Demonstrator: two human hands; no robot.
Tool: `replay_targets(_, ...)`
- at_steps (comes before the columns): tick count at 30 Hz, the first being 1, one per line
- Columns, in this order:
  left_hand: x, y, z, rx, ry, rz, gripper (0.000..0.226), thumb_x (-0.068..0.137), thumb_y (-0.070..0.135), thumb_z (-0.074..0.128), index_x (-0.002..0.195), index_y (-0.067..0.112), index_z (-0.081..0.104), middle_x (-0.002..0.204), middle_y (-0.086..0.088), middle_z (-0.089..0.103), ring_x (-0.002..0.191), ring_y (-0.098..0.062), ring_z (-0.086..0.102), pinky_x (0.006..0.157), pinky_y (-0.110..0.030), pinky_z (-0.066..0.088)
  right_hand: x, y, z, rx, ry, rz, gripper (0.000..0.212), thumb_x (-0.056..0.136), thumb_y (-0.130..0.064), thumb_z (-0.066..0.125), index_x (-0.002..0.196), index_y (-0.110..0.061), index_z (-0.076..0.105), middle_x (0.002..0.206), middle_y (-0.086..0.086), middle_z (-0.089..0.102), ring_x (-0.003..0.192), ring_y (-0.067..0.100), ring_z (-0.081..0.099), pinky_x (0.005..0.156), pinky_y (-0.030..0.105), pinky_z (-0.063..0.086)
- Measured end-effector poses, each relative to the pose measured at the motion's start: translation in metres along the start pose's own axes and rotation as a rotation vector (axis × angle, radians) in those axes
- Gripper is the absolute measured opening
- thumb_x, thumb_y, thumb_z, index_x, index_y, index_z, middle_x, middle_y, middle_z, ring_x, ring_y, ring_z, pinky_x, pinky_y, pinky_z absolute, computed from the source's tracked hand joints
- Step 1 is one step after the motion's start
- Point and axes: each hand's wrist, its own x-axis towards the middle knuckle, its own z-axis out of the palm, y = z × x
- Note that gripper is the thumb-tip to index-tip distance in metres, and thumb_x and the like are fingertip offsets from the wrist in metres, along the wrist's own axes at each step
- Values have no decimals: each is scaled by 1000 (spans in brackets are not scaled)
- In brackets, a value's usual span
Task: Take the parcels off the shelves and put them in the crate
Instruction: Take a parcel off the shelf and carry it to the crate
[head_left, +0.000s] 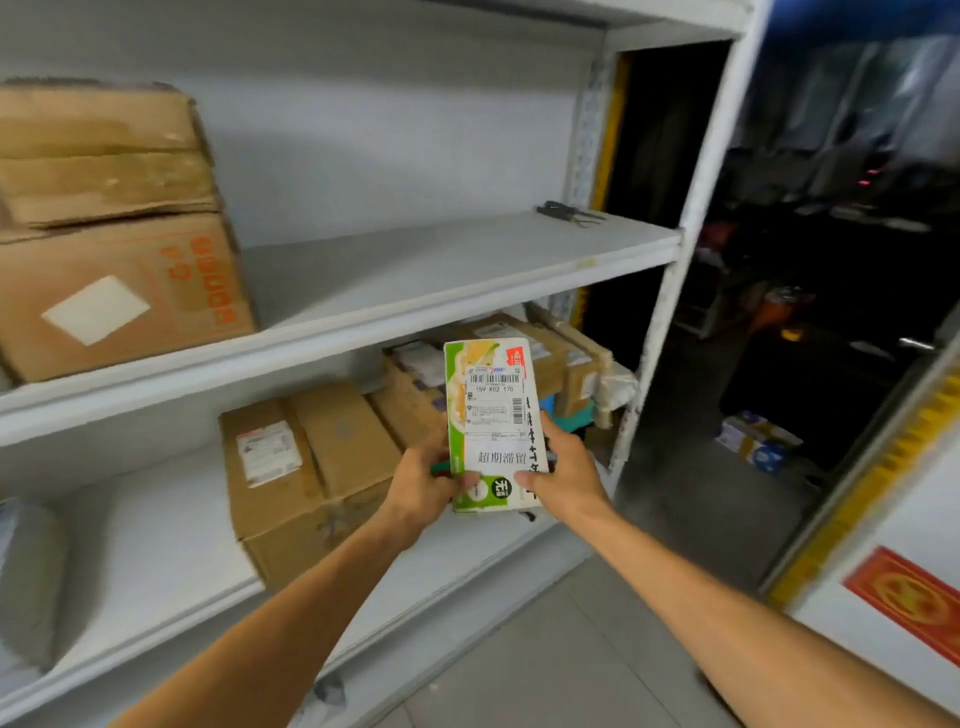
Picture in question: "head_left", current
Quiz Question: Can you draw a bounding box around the person's right hand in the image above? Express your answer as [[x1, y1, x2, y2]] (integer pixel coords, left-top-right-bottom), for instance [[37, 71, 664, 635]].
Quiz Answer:
[[515, 412, 613, 526]]

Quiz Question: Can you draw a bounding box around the person's left hand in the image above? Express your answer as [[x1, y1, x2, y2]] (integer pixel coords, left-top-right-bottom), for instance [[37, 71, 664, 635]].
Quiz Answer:
[[378, 442, 480, 553]]

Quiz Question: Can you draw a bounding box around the green and white carton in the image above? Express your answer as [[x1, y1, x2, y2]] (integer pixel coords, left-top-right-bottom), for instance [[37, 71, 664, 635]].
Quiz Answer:
[[443, 337, 550, 515]]

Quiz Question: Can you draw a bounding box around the wide low cardboard box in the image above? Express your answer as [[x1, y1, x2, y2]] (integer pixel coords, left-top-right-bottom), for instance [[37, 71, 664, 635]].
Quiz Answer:
[[218, 380, 404, 592]]

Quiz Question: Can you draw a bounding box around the white metal shelf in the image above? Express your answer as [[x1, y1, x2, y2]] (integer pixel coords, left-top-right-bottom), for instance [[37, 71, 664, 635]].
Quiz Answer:
[[0, 0, 774, 728]]

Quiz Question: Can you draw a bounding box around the white printed carton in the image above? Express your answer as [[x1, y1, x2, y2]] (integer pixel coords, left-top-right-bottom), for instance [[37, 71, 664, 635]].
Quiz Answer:
[[0, 498, 70, 676]]

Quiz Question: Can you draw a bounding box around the large box orange print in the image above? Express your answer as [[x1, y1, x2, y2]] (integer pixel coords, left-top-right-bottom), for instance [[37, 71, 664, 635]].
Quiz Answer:
[[0, 213, 260, 385]]

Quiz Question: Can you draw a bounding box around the large dusty cardboard box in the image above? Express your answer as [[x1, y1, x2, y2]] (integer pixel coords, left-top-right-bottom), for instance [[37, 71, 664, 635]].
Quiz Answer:
[[0, 78, 223, 230]]

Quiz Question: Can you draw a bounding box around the person's right forearm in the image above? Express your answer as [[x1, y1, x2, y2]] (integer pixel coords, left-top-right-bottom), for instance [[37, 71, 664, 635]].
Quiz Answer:
[[577, 502, 954, 728]]

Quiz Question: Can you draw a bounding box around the person's left forearm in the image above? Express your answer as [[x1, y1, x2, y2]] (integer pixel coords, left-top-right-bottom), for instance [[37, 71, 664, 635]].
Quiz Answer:
[[112, 517, 410, 728]]

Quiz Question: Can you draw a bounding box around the small blue box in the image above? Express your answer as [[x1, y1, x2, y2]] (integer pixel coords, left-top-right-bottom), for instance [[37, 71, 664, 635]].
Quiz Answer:
[[538, 393, 598, 435]]

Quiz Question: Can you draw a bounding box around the small long brown box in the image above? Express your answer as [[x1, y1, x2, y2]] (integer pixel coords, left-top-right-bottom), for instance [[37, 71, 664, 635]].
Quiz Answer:
[[554, 344, 601, 421]]

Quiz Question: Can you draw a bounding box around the squat cardboard box white label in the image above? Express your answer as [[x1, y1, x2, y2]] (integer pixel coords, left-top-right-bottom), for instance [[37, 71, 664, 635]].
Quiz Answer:
[[453, 313, 594, 403]]

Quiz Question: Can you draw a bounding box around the small white blue carton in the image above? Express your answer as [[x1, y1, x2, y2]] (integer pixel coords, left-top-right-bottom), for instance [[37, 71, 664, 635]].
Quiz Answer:
[[716, 410, 804, 474]]

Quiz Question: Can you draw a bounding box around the red fire extinguisher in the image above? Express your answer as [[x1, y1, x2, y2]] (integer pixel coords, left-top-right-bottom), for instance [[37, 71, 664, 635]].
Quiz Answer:
[[749, 284, 817, 343]]

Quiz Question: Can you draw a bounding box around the yellow vertical door strip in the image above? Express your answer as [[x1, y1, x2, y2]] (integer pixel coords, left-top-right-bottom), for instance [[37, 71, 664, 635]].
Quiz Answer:
[[764, 367, 960, 610]]

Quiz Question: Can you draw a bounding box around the yellow sticker strip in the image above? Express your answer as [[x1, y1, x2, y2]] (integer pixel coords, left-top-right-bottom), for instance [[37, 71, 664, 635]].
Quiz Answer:
[[590, 52, 633, 213]]

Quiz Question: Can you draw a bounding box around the red yellow wall sign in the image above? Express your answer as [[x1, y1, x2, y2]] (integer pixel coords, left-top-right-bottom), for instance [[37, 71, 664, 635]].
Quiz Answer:
[[843, 545, 960, 669]]

